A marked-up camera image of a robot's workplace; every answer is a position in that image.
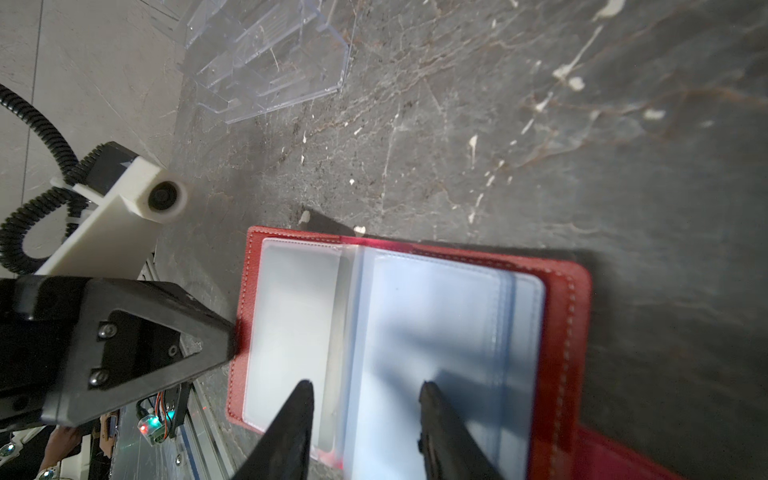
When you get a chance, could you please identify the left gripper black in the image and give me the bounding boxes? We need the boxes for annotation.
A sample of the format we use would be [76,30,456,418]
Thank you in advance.
[1,275,235,432]

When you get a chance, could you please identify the red leather card holder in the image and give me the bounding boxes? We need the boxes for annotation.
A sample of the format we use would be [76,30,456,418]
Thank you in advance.
[227,226,671,479]

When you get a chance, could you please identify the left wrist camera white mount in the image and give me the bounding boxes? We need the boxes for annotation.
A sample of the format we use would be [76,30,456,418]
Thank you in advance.
[35,142,189,280]

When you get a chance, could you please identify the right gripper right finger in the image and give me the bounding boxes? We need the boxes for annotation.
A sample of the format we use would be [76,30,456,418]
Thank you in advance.
[418,381,502,480]

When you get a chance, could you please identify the clear acrylic organizer tray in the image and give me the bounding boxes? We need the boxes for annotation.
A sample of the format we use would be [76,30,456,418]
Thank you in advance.
[146,0,356,124]

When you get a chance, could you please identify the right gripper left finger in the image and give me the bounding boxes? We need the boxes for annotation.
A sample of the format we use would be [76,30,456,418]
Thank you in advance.
[232,380,314,480]

